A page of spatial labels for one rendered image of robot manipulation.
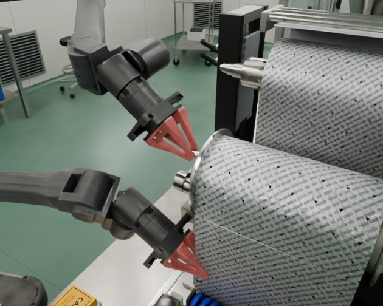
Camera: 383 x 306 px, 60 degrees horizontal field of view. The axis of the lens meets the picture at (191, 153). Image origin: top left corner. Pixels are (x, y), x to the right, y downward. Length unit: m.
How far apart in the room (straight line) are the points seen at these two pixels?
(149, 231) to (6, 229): 1.97
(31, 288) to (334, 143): 1.48
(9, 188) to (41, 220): 1.80
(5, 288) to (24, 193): 1.20
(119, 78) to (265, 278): 0.37
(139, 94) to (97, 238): 1.76
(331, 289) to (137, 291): 0.46
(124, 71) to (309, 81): 0.31
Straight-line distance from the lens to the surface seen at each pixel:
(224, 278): 0.59
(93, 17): 0.74
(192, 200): 0.49
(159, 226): 0.58
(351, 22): 0.65
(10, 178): 0.69
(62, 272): 2.11
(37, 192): 0.64
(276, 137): 0.67
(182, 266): 0.61
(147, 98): 0.53
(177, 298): 0.62
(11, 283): 1.84
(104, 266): 0.88
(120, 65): 0.55
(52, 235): 2.34
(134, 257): 0.88
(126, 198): 0.59
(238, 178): 0.46
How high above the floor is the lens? 1.56
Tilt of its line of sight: 32 degrees down
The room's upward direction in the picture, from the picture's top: straight up
